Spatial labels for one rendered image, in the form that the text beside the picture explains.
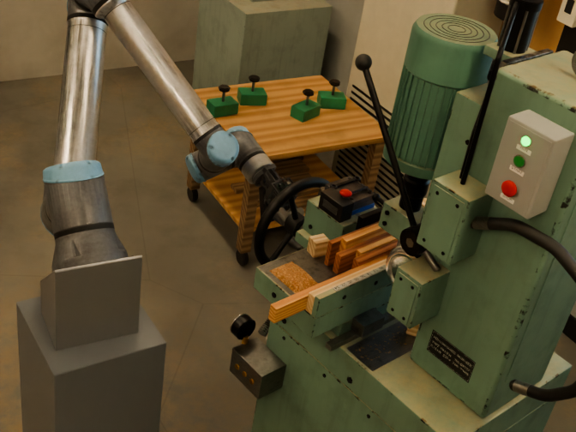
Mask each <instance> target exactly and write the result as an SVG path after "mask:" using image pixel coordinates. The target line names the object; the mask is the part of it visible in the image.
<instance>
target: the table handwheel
mask: <svg viewBox="0 0 576 432"><path fill-rule="evenodd" d="M327 183H330V182H329V181H328V180H326V179H325V178H322V177H306V178H304V179H301V180H298V181H296V182H294V183H292V184H291V185H289V186H288V187H286V188H285V189H284V190H282V191H281V192H280V193H279V194H278V195H277V196H276V197H275V198H274V199H273V200H272V201H271V203H270V204H269V205H268V207H267V209H266V210H265V212H264V213H263V214H262V216H261V219H260V221H259V223H258V225H257V227H256V230H255V237H254V252H255V257H256V259H257V260H258V262H259V263H260V264H261V265H263V264H266V263H268V262H270V261H274V260H277V258H278V257H279V255H280V253H281V252H282V250H283V249H284V248H285V246H286V245H287V244H288V242H290V240H291V239H292V237H293V236H294V237H295V236H296V232H297V231H299V230H301V229H302V228H303V221H304V216H303V215H302V214H301V213H300V212H298V211H297V207H296V203H295V199H294V195H295V194H297V193H298V192H300V191H302V190H304V189H308V188H320V187H325V185H326V184H327ZM287 201H289V204H290V208H291V214H290V215H288V216H287V218H286V219H285V225H284V227H285V229H286V230H287V231H288V232H287V234H286V235H285V237H284V239H283V240H282V242H281V243H280V245H279V246H278V248H277V249H276V250H275V251H274V253H273V254H272V256H271V257H270V258H268V256H267V254H266V252H265V248H264V242H265V236H266V233H267V228H268V226H269V225H270V223H271V221H272V219H273V217H274V215H275V214H276V212H278V210H279V209H280V208H281V207H282V206H283V205H284V204H285V203H286V202H287Z"/></svg>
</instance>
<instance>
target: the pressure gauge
mask: <svg viewBox="0 0 576 432"><path fill-rule="evenodd" d="M254 330H255V321H254V320H253V319H252V318H251V317H250V316H249V315H248V314H241V315H239V316H238V317H236V318H235V319H234V320H233V322H232V323H231V326H230V331H231V333H232V334H234V335H235V336H236V337H237V338H238V339H241V340H242V344H245V345H246V344H248V341H249V336H250V335H251V334H252V332H254Z"/></svg>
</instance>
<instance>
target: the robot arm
mask: <svg viewBox="0 0 576 432"><path fill-rule="evenodd" d="M67 11H68V15H67V35H66V44H65V53H64V62H63V79H62V88H61V98H60V106H59V115H58V125H57V142H56V151H55V159H54V165H53V166H50V167H47V168H45V169H44V170H43V182H44V196H43V203H42V205H41V208H40V218H41V221H42V223H43V225H44V227H45V228H46V230H48V232H50V234H52V235H53V236H54V238H55V244H56V245H55V250H54V256H53V261H52V265H51V269H52V272H53V271H55V270H58V269H60V268H62V269H64V268H68V267H78V266H82V265H87V264H93V263H97V262H102V261H111V260H116V259H121V258H126V257H129V256H128V252H127V250H126V249H125V248H124V246H123V244H122V243H121V241H120V239H119V238H118V236H117V234H116V232H115V228H114V224H113V219H112V215H111V207H110V202H109V197H108V193H107V188H106V184H105V176H104V172H103V170H102V166H101V164H100V162H98V161H97V160H96V152H97V141H98V131H99V113H100V102H101V93H102V82H103V73H104V62H105V43H106V34H107V31H108V25H109V27H110V28H111V30H112V31H113V32H114V34H116V36H117V37H118V39H119V40H120V41H121V43H122V44H123V46H124V47H125V49H126V50H127V51H128V53H129V54H130V56H132V58H133V59H134V60H135V62H136V64H137V65H138V66H139V68H140V69H141V71H142V72H143V74H144V75H145V76H146V78H148V80H149V81H150V83H151V84H152V85H153V87H154V88H155V90H156V91H157V93H158V94H159V96H160V97H161V98H162V100H164V102H165V103H166V105H167V106H168V107H169V109H170V110H171V112H172V113H173V115H174V116H175V117H176V119H177V120H178V122H180V124H181V125H182V126H183V128H184V130H185V131H186V132H187V134H188V135H189V137H190V138H191V140H192V142H193V143H194V144H195V146H196V147H197V149H198V150H197V151H195V152H193V153H190V154H189V155H187V156H186V158H185V161H186V165H187V167H188V170H189V173H190V175H191V176H192V178H194V180H195V181H196V182H197V183H203V182H206V181H207V180H208V179H211V178H213V177H216V176H218V175H219V174H221V173H223V172H225V171H228V170H230V169H232V168H234V167H236V166H237V167H238V169H239V170H240V171H241V172H242V174H243V175H244V176H245V178H246V179H247V180H248V182H249V183H251V184H254V185H255V186H256V187H260V186H262V187H260V188H259V195H260V210H261V216H262V214H263V213H264V212H265V210H266V209H267V207H268V205H269V204H270V203H271V201H272V200H273V199H274V198H275V197H276V196H277V195H278V194H279V193H280V192H281V191H282V190H284V189H285V188H286V187H288V186H289V185H291V183H293V181H292V180H291V178H290V177H288V178H285V177H283V178H282V177H280V176H279V175H278V173H277V172H276V171H275V169H276V165H275V164H273V162H272V161H271V160H270V158H268V156H267V155H266V154H265V152H264V151H263V150H262V148H261V147H260V145H259V144H258V143H257V141H256V140H255V138H254V136H253V135H252V134H251V133H250V132H249V131H248V130H247V129H246V128H245V127H244V126H235V127H232V128H229V129H228V130H226V131H224V130H223V128H222V127H221V125H220V124H219V123H218V122H217V121H216V120H215V118H214V117H213V115H212V114H211V113H210V111H209V110H208V108H206V106H205V105H204V103H203V102H202V101H201V99H200V98H199V96H198V95H197V93H196V92H195V90H194V89H193V88H192V86H190V84H189V83H188V81H187V80H186V78H185V77H184V76H183V74H182V73H181V71H180V70H179V68H178V67H177V66H176V64H175V63H174V62H173V61H172V59H171V58H170V56H169V55H168V53H167V52H166V51H165V49H164V48H163V46H162V45H161V44H160V42H159V41H158V40H157V38H156V37H155V36H154V34H153V33H152V31H151V30H150V28H149V27H148V26H147V24H146V22H144V20H143V19H142V18H141V16H140V15H139V13H138V12H137V11H136V9H135V8H134V6H133V5H132V3H131V2H130V0H68V1H67ZM285 180H286V181H285ZM286 210H288V211H286ZM290 214H291V208H290V204H289V201H287V202H286V203H285V204H284V205H283V206H282V207H281V208H280V209H279V210H278V212H276V214H275V215H274V217H273V219H272V221H274V220H275V221H276V222H278V223H279V224H281V225H285V219H286V218H287V216H288V215H290ZM272 221H271V222H272Z"/></svg>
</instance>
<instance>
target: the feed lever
mask: <svg viewBox="0 0 576 432"><path fill-rule="evenodd" d="M355 65H356V67H357V69H359V70H361V71H362V72H363V75H364V78H365V80H366V84H367V87H368V90H369V95H370V98H371V100H372V103H373V106H374V109H375V114H376V117H377V120H378V123H379V125H380V129H381V133H382V136H383V140H384V142H385V145H386V148H387V153H388V156H389V158H390V162H391V165H392V168H393V173H394V176H395V178H396V181H397V184H398V187H399V192H400V195H401V198H402V201H403V203H404V207H405V211H406V214H407V218H408V220H409V223H410V226H411V227H408V228H406V229H404V230H402V232H401V233H400V238H399V240H400V244H401V247H402V249H403V250H404V252H406V254H408V255H410V256H417V255H420V254H423V256H424V257H425V259H426V261H427V262H428V264H429V265H430V266H431V268H432V270H433V271H434V272H438V271H439V270H440V266H439V265H438V263H437V262H436V260H435V258H434V256H432V254H431V253H430V252H429V251H428V250H426V249H425V248H424V247H423V246H421V245H420V244H419V243H417V236H418V233H419V230H420V227H421V224H422V223H419V224H417V222H416V220H415V217H414V214H413V211H412V208H411V203H410V200H409V197H408V194H407V191H406V188H405V184H404V180H403V178H402V175H401V172H400V168H399V164H398V161H397V158H396V155H395V152H394V150H393V144H392V142H391V139H390V135H389V133H388V130H387V125H386V122H385V119H384V116H383V113H382V110H381V105H380V102H379V100H378V97H377V93H376V90H375V86H374V82H373V80H372V77H371V74H370V71H369V68H370V67H371V65H372V59H371V57H370V56H369V55H367V54H360V55H359V56H357V58H356V60H355Z"/></svg>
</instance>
